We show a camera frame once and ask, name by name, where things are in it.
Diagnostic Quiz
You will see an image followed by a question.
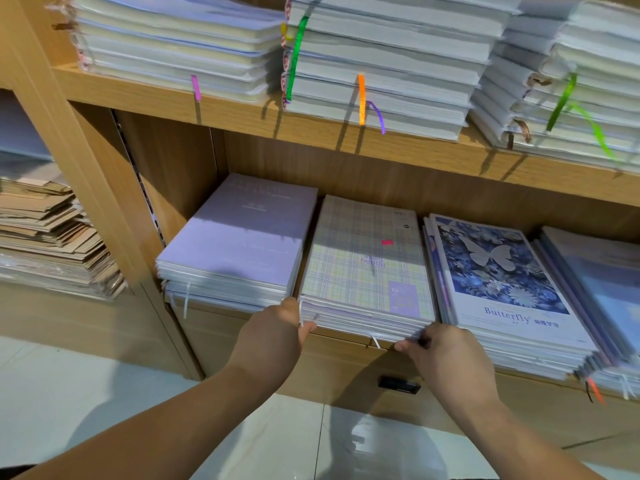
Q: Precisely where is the large plain lilac notebook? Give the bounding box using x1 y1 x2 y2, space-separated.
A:
155 173 319 313

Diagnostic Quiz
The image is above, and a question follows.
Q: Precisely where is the person's right hand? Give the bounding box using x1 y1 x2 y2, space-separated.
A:
394 323 501 421

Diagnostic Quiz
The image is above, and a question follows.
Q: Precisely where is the stack of sage cover notebooks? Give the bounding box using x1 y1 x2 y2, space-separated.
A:
280 0 526 143

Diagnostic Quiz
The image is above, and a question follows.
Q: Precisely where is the wooden shelf unit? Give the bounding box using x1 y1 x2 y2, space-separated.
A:
0 0 640 466

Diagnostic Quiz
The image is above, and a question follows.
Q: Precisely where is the stack of sky photo notebooks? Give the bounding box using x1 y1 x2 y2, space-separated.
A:
468 0 640 176

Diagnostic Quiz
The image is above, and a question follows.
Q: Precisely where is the person's left forearm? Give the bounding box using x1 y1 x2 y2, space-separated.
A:
15 365 286 480

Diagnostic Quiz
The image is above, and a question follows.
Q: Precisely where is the stack of flat wrapped packets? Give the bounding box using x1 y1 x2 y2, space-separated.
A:
0 89 126 301

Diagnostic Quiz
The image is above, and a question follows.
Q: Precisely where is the pastel grid pattern notebook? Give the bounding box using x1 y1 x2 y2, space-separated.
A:
298 195 439 344

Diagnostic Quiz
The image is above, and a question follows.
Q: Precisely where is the small black shelf clip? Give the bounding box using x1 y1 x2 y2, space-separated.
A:
378 375 422 395

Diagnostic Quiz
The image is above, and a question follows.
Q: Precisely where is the blue butterfly cover notebook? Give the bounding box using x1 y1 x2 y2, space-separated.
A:
422 213 606 381

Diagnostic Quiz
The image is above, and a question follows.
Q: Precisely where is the lilac cover notebook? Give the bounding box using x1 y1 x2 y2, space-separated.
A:
48 0 286 106

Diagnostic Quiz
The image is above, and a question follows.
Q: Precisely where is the person's right forearm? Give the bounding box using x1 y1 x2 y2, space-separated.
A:
460 399 606 480

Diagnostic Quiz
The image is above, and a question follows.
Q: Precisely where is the sky cloud cover notebook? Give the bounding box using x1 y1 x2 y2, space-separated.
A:
530 227 640 398

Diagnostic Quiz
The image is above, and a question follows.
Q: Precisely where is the person's left hand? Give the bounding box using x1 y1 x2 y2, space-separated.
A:
225 297 317 393

